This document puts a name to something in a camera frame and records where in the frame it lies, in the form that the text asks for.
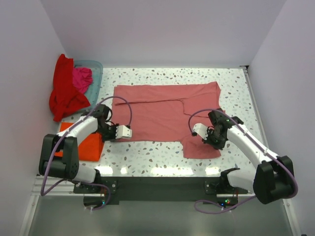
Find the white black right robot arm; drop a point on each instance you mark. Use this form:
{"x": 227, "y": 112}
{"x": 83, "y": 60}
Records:
{"x": 273, "y": 177}

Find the aluminium extrusion rail frame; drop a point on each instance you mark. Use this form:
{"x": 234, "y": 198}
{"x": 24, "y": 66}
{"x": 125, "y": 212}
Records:
{"x": 163, "y": 152}

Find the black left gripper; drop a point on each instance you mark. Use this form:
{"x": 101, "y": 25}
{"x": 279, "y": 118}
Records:
{"x": 112, "y": 132}

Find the magenta t shirt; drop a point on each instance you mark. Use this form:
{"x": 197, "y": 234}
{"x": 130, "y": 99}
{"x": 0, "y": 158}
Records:
{"x": 82, "y": 78}

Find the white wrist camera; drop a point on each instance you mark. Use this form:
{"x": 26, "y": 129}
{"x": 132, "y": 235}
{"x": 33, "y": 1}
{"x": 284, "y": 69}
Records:
{"x": 200, "y": 130}
{"x": 123, "y": 132}

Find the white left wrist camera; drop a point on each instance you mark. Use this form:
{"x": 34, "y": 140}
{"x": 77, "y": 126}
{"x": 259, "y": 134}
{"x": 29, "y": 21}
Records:
{"x": 123, "y": 132}

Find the salmon pink t shirt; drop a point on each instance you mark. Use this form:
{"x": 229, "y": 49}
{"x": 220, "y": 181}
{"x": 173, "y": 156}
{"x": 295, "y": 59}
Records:
{"x": 161, "y": 114}

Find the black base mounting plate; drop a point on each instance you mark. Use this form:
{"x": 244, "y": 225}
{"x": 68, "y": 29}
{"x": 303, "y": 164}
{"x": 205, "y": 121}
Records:
{"x": 158, "y": 189}

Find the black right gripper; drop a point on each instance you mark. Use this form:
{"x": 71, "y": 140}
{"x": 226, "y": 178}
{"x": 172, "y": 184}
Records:
{"x": 209, "y": 138}

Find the red t shirt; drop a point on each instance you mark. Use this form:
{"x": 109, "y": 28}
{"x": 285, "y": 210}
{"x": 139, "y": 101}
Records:
{"x": 65, "y": 99}

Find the light blue plastic basket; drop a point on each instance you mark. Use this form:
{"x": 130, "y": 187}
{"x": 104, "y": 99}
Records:
{"x": 93, "y": 90}

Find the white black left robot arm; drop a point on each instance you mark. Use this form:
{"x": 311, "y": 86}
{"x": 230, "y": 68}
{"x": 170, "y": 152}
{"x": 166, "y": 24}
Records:
{"x": 59, "y": 159}

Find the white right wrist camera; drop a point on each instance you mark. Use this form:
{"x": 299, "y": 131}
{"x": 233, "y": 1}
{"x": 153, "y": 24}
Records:
{"x": 200, "y": 130}

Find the folded orange t shirt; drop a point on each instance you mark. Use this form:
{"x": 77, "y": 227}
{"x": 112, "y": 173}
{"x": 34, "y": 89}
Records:
{"x": 91, "y": 148}

